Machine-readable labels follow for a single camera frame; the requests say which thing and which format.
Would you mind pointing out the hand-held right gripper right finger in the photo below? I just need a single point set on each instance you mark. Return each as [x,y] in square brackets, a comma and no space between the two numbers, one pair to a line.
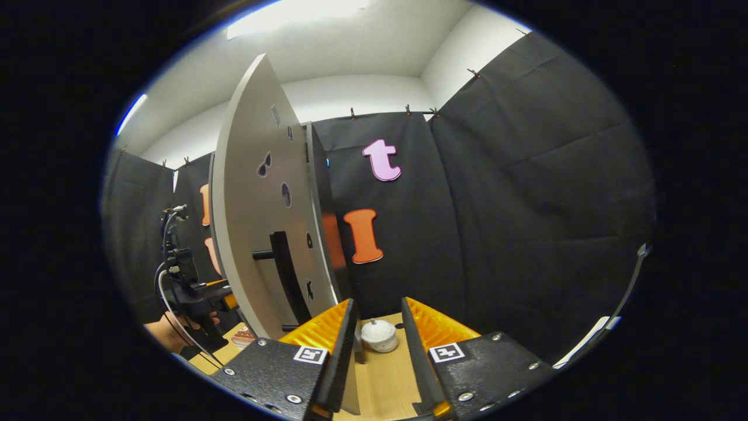
[418,362]

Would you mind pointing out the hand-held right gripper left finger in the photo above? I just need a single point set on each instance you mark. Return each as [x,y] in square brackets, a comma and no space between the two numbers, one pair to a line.
[342,362]

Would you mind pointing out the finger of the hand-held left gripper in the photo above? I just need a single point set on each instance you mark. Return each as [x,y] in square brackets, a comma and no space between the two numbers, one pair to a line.
[211,284]
[219,299]

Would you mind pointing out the beige cabinet door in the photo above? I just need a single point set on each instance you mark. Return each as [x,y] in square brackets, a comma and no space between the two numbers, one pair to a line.
[245,204]

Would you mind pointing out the grey cabinet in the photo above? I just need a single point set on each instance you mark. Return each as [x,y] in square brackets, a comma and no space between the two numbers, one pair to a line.
[318,169]

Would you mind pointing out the white round jar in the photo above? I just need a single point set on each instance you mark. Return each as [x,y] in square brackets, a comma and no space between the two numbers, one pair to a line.
[380,336]

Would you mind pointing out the black backdrop cloth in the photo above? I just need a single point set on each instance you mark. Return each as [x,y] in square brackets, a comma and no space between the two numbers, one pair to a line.
[526,204]

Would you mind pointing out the thin dark curved rod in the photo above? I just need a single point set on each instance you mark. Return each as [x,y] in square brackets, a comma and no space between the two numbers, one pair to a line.
[643,251]

